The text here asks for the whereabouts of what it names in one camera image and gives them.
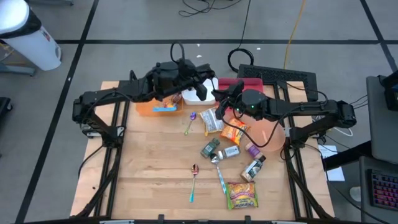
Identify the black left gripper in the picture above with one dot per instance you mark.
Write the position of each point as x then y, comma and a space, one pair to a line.
186, 73

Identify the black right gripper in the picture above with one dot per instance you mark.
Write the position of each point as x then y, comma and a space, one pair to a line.
245, 104

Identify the yellow blue ramen packet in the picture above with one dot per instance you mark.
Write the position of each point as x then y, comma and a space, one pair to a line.
169, 104

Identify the blue silicone spoon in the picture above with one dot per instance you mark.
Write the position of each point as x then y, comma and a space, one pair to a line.
163, 109

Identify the green-lid spice jar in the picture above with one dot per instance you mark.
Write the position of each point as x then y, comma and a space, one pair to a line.
210, 147

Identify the white-lid spice jar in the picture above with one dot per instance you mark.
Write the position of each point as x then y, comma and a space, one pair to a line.
229, 152

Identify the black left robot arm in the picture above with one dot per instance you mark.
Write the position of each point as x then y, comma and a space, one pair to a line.
124, 93

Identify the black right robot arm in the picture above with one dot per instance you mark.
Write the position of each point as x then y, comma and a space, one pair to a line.
304, 107

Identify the white plastic bin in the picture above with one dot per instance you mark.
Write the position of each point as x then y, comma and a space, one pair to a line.
191, 98

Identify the red plastic tray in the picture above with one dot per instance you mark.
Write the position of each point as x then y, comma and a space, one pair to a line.
252, 82

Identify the yellow white ramen packet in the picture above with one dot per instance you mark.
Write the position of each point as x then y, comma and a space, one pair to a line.
212, 123

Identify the purple iridescent spoon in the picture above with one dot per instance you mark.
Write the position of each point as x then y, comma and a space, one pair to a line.
193, 115

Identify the orange chicken ramen packet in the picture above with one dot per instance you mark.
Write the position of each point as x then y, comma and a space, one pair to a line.
234, 132

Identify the black perforated panel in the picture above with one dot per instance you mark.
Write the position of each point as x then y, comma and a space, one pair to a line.
276, 74

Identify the translucent peach bowl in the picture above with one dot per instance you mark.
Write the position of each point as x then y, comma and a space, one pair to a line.
270, 137

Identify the purple-label spice jar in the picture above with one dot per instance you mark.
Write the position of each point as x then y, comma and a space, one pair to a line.
254, 150

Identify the translucent orange tray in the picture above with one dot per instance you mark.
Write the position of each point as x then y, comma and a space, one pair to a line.
146, 109

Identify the black-lid spice jar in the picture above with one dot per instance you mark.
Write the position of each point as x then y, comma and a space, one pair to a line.
252, 169

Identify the green chili ramen packet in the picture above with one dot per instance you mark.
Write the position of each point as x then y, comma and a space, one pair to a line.
242, 195

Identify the white paper sheet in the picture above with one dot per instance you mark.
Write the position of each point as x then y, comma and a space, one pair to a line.
334, 174

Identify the white computer mouse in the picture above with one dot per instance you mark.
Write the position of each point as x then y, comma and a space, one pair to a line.
355, 193

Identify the black box device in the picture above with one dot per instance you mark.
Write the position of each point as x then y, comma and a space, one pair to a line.
391, 93

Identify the grey desk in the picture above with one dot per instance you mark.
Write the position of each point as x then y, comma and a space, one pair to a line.
363, 202

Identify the white trash can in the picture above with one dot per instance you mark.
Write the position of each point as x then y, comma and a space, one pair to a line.
28, 40

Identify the backlit keyboard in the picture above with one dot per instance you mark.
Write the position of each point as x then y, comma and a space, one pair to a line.
384, 189

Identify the grey stand base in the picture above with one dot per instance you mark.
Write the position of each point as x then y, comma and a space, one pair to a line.
18, 71

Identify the black caster foot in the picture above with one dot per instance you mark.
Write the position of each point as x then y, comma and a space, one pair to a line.
4, 107

